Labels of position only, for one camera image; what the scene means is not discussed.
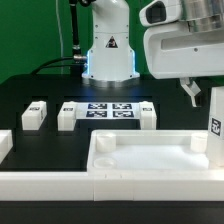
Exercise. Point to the white desk top tray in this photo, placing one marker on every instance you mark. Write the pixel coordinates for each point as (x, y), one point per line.
(148, 150)

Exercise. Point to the white block left edge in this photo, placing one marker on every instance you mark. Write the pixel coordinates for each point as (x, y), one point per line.
(6, 143)

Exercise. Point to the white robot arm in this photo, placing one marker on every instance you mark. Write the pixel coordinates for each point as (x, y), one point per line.
(111, 60)

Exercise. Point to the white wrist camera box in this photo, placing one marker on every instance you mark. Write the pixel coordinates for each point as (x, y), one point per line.
(160, 12)

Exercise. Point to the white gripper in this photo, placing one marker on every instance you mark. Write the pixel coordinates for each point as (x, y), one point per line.
(172, 51)

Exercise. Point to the fiducial marker sheet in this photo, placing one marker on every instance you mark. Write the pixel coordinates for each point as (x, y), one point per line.
(107, 110)

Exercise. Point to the white front barrier wall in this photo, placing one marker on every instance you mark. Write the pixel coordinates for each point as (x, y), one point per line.
(135, 186)

